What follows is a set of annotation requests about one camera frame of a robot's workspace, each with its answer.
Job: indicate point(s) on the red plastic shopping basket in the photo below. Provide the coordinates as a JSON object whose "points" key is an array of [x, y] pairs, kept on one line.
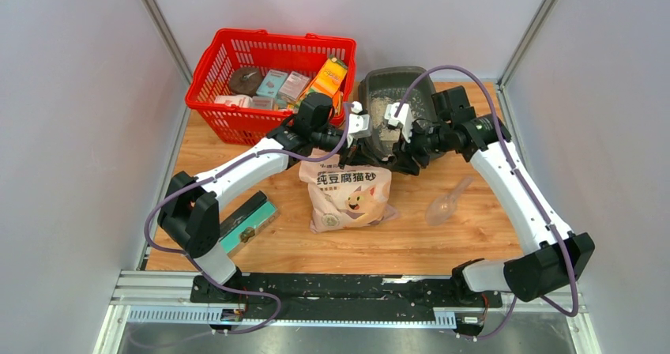
{"points": [[232, 49]]}

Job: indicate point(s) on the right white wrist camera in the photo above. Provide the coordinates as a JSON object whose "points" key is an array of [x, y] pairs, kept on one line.
{"points": [[399, 116]]}

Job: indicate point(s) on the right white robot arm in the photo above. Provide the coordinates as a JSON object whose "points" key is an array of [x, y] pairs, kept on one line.
{"points": [[554, 256]]}

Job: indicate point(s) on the dark grey litter box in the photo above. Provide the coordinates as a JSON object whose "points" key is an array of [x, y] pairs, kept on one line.
{"points": [[384, 87]]}

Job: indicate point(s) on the teal small box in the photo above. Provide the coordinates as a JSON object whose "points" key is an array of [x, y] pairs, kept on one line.
{"points": [[271, 83]]}

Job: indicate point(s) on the teal and black box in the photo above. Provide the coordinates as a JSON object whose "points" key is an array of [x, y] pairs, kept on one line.
{"points": [[246, 222]]}

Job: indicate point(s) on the grey pink small box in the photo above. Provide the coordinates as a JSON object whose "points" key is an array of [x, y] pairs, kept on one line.
{"points": [[293, 87]]}

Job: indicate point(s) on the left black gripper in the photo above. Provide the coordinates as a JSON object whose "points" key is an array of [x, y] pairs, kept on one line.
{"points": [[360, 154]]}

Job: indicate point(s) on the brown round object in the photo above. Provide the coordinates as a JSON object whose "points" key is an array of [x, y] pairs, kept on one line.
{"points": [[245, 81]]}

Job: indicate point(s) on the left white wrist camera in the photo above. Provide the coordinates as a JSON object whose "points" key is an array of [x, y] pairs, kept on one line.
{"points": [[359, 123]]}

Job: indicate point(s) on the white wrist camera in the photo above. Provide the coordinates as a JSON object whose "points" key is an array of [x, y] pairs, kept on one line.
{"points": [[359, 123], [399, 116]]}

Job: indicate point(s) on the yellow orange carton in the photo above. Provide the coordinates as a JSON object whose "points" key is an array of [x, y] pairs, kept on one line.
{"points": [[328, 81]]}

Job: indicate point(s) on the clear plastic scoop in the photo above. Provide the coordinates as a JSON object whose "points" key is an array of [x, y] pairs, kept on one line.
{"points": [[443, 207]]}

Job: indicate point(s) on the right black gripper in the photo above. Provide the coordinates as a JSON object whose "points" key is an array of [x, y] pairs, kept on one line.
{"points": [[402, 152]]}

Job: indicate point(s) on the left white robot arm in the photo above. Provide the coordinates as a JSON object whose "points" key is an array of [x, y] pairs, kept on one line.
{"points": [[190, 212]]}

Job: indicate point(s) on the pink cat litter bag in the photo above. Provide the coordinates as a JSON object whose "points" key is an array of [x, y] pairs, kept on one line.
{"points": [[349, 197]]}

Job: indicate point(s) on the white pink packet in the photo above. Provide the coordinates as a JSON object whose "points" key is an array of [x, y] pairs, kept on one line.
{"points": [[241, 101]]}

